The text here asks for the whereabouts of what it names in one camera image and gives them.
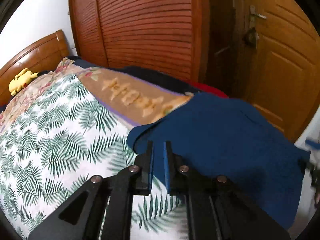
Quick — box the navy blue jacket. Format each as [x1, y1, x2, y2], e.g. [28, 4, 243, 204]
[127, 93, 310, 229]

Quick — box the palm leaf print bedsheet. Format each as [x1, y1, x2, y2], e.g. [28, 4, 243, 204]
[0, 73, 190, 240]

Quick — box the red cloth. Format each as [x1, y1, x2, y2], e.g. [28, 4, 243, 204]
[186, 80, 228, 99]

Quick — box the floral blanket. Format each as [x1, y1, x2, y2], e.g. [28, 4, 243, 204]
[1, 58, 194, 130]

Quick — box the yellow plush toy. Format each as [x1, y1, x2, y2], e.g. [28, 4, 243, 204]
[9, 68, 38, 96]

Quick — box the wooden bed headboard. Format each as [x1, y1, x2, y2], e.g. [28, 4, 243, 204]
[0, 29, 69, 106]

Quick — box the wooden door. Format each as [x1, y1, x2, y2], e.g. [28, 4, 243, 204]
[232, 0, 319, 141]

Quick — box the wooden louvered wardrobe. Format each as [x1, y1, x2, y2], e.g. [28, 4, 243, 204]
[69, 0, 210, 81]

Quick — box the metal door handle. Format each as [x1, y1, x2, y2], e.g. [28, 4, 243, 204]
[249, 5, 267, 29]

